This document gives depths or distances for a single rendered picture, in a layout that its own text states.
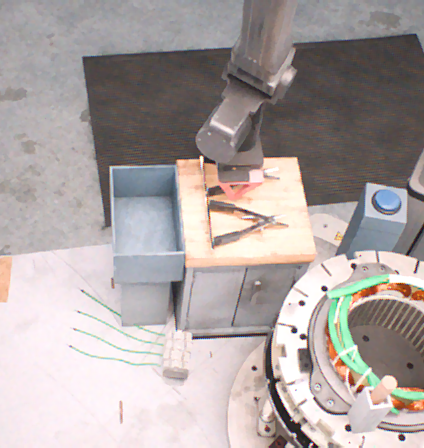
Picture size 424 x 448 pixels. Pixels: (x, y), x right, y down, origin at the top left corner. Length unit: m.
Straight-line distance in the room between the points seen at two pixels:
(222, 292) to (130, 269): 0.17
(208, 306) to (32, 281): 0.35
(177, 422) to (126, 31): 1.96
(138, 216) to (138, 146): 1.36
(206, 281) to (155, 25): 1.94
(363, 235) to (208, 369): 0.36
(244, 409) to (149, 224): 0.35
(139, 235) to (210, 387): 0.30
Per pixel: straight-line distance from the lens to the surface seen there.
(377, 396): 0.97
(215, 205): 1.19
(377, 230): 1.34
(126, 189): 1.30
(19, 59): 2.95
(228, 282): 1.26
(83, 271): 1.48
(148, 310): 1.37
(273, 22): 0.83
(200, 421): 1.36
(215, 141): 1.03
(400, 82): 3.04
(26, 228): 2.48
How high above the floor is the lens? 2.06
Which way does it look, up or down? 56 degrees down
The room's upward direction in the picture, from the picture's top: 10 degrees clockwise
